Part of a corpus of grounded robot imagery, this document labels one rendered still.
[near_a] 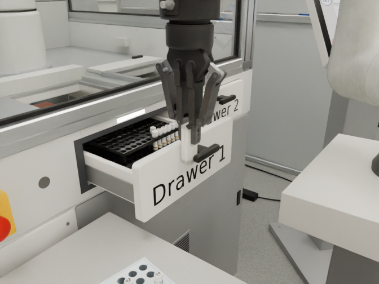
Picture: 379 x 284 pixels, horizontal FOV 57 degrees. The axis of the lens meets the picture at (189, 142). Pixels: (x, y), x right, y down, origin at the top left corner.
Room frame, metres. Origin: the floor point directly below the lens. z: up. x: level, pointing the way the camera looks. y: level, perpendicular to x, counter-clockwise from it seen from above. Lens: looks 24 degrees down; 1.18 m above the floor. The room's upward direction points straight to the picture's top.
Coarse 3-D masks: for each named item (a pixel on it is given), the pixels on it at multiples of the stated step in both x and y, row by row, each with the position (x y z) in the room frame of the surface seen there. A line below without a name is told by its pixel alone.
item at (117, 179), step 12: (168, 120) 0.78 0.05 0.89; (84, 156) 0.59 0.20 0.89; (96, 156) 0.59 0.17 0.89; (96, 168) 0.57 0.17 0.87; (108, 168) 0.55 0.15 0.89; (120, 168) 0.54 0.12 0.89; (96, 180) 0.57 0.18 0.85; (108, 180) 0.55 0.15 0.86; (120, 180) 0.53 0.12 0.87; (132, 180) 0.52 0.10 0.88; (120, 192) 0.53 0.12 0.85; (132, 192) 0.52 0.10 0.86
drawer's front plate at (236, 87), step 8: (240, 80) 1.04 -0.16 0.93; (224, 88) 0.96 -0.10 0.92; (232, 88) 1.00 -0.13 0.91; (240, 88) 1.04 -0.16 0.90; (240, 96) 1.04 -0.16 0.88; (216, 104) 0.93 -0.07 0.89; (224, 104) 0.96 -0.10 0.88; (232, 104) 1.00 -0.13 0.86; (240, 104) 1.04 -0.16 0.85; (232, 112) 1.00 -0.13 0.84; (240, 112) 1.04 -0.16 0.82; (216, 120) 0.93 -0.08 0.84
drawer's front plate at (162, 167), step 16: (208, 128) 0.64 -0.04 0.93; (224, 128) 0.68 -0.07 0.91; (176, 144) 0.56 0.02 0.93; (208, 144) 0.64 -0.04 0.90; (224, 144) 0.69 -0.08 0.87; (144, 160) 0.50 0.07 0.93; (160, 160) 0.52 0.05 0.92; (176, 160) 0.55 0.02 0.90; (208, 160) 0.64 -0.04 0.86; (224, 160) 0.69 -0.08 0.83; (144, 176) 0.49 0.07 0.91; (160, 176) 0.52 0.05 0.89; (176, 176) 0.55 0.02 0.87; (192, 176) 0.59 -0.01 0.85; (208, 176) 0.64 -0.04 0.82; (144, 192) 0.49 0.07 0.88; (160, 192) 0.52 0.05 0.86; (176, 192) 0.55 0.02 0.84; (144, 208) 0.48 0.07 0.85; (160, 208) 0.52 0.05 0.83
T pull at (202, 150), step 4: (216, 144) 0.60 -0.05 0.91; (200, 148) 0.58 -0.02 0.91; (204, 148) 0.58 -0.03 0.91; (208, 148) 0.58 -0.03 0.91; (212, 148) 0.58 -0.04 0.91; (216, 148) 0.59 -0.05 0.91; (200, 152) 0.57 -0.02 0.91; (204, 152) 0.57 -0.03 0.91; (208, 152) 0.57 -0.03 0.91; (212, 152) 0.58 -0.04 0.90; (196, 156) 0.55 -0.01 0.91; (200, 156) 0.55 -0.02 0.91; (204, 156) 0.56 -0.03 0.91; (208, 156) 0.57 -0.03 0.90; (196, 160) 0.55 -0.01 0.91; (200, 160) 0.55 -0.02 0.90
